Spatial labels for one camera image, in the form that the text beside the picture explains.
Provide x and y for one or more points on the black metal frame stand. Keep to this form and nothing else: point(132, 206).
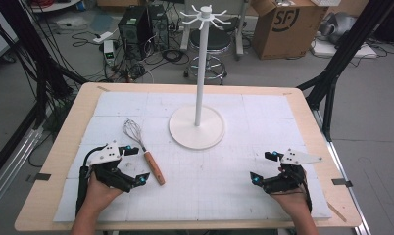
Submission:
point(342, 55)
point(38, 55)

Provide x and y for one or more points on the person's left hand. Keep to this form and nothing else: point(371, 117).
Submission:
point(98, 192)

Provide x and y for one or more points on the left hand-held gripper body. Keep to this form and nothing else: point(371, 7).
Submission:
point(103, 156)

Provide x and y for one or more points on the bench power supply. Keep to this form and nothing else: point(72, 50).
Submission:
point(109, 52)

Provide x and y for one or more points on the person's right hand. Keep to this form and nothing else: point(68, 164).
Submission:
point(293, 199)

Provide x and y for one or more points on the white hook stand rack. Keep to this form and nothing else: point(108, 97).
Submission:
point(201, 65)

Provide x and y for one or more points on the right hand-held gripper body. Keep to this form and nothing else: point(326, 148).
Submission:
point(289, 178)

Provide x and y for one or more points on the large black computer tower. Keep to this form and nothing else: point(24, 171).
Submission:
point(134, 31)

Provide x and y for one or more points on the slim black computer tower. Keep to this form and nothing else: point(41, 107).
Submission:
point(159, 26)

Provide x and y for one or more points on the black tape strip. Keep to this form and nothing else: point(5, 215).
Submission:
point(342, 182)
point(41, 177)

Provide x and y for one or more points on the silver aluminium rail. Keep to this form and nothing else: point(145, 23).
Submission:
point(12, 166)
point(343, 169)

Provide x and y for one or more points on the white power strip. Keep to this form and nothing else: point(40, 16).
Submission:
point(103, 37)

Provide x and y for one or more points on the grey bag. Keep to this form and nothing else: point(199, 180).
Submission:
point(338, 26)

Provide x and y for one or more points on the black round stool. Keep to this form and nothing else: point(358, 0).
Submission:
point(218, 40)

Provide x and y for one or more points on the brown cardboard box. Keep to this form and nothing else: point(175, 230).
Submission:
point(283, 39)

